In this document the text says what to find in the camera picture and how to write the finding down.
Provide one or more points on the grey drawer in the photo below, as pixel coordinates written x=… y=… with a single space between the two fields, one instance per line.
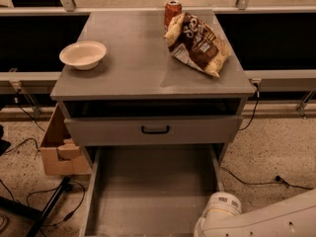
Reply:
x=152 y=131
x=148 y=191

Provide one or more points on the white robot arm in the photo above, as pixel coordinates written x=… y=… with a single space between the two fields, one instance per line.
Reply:
x=292 y=217

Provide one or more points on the grey drawer cabinet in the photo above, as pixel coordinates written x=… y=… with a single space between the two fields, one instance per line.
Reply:
x=140 y=79

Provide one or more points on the grey top drawer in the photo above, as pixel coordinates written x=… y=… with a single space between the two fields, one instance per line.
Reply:
x=152 y=131

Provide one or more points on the brown chip bag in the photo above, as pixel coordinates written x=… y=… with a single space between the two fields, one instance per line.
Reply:
x=195 y=43

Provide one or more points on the white bowl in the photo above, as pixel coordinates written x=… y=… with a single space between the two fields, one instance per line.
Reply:
x=83 y=55

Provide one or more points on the red soda can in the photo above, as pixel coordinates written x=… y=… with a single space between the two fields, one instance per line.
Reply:
x=172 y=9

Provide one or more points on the cardboard box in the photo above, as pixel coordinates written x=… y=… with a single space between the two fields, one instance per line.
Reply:
x=59 y=154

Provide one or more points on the black stand leg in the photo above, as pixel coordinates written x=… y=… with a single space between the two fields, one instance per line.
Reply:
x=38 y=217

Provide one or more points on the metal bracket left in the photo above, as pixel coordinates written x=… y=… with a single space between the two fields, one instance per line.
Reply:
x=20 y=89

